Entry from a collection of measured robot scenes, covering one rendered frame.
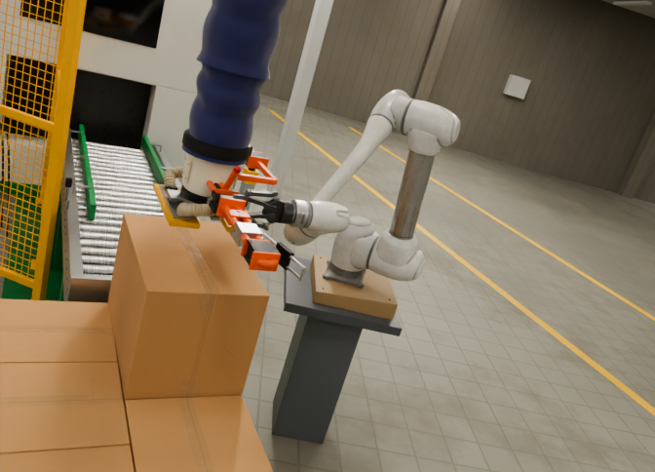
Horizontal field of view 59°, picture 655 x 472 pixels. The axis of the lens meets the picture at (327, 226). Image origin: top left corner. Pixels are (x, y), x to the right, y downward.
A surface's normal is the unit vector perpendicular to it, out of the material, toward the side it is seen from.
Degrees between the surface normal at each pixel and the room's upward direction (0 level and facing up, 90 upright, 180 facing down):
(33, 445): 0
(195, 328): 90
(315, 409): 90
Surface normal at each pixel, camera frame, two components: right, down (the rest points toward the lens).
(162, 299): 0.40, 0.41
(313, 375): 0.07, 0.35
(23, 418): 0.28, -0.91
